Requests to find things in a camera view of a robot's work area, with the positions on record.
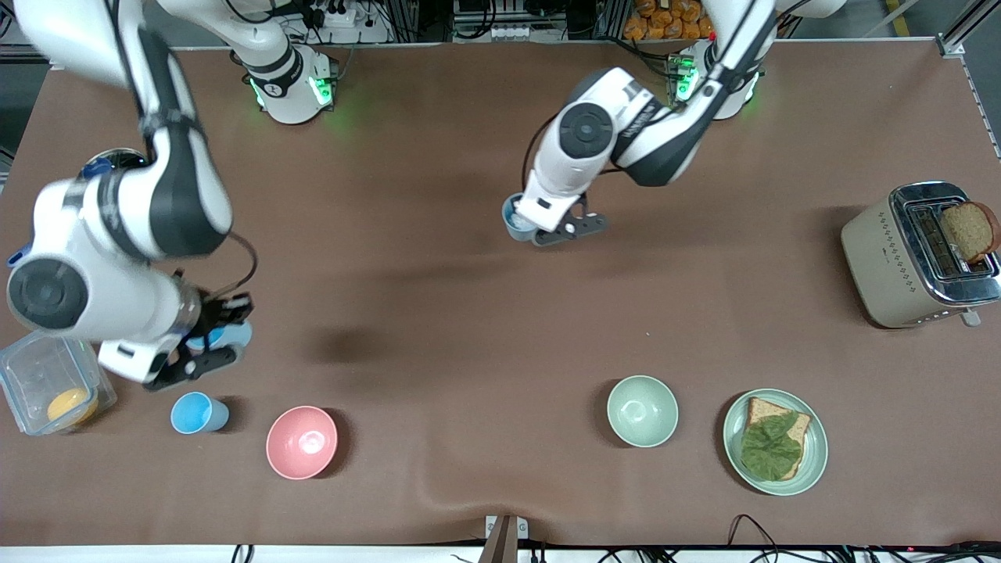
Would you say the black cable loop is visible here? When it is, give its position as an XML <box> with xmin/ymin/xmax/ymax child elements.
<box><xmin>727</xmin><ymin>514</ymin><xmax>784</xmax><ymax>548</ymax></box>

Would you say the brown bread slice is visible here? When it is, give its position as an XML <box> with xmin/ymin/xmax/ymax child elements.
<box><xmin>940</xmin><ymin>202</ymin><xmax>1000</xmax><ymax>264</ymax></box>

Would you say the green lettuce leaf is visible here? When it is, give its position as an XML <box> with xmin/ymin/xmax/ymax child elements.
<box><xmin>740</xmin><ymin>412</ymin><xmax>804</xmax><ymax>479</ymax></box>

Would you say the pale green bowl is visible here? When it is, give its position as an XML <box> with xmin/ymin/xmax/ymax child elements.
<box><xmin>607</xmin><ymin>375</ymin><xmax>680</xmax><ymax>449</ymax></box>

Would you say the bag of orange buns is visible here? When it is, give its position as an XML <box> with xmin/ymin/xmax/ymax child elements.
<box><xmin>623</xmin><ymin>0</ymin><xmax>716</xmax><ymax>41</ymax></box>

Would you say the toast slice with crust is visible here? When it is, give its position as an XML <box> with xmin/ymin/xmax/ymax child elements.
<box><xmin>741</xmin><ymin>396</ymin><xmax>813</xmax><ymax>481</ymax></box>

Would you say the clear plastic container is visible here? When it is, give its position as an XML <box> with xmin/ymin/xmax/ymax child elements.
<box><xmin>0</xmin><ymin>328</ymin><xmax>118</xmax><ymax>436</ymax></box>

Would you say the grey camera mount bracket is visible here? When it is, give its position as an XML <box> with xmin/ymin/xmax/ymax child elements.
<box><xmin>485</xmin><ymin>515</ymin><xmax>529</xmax><ymax>563</ymax></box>

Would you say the black pot with blue handle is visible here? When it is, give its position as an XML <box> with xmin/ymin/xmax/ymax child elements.
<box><xmin>6</xmin><ymin>147</ymin><xmax>151</xmax><ymax>268</ymax></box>

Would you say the pink bowl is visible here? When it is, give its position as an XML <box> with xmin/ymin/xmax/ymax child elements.
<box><xmin>266</xmin><ymin>405</ymin><xmax>339</xmax><ymax>480</ymax></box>

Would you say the brown table cover mat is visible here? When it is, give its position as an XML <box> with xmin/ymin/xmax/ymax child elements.
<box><xmin>0</xmin><ymin>39</ymin><xmax>1001</xmax><ymax>548</ymax></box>

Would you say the light blue cup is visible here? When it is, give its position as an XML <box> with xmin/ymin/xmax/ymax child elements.
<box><xmin>186</xmin><ymin>321</ymin><xmax>253</xmax><ymax>357</ymax></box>
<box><xmin>502</xmin><ymin>193</ymin><xmax>542</xmax><ymax>241</ymax></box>
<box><xmin>170</xmin><ymin>392</ymin><xmax>230</xmax><ymax>435</ymax></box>

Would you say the pale green plate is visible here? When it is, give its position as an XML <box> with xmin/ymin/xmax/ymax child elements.
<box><xmin>723</xmin><ymin>389</ymin><xmax>829</xmax><ymax>497</ymax></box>

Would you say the orange fruit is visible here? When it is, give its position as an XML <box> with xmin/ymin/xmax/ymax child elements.
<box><xmin>47</xmin><ymin>389</ymin><xmax>100</xmax><ymax>427</ymax></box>

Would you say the beige and chrome toaster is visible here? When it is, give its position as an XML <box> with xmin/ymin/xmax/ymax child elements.
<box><xmin>841</xmin><ymin>181</ymin><xmax>1001</xmax><ymax>329</ymax></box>

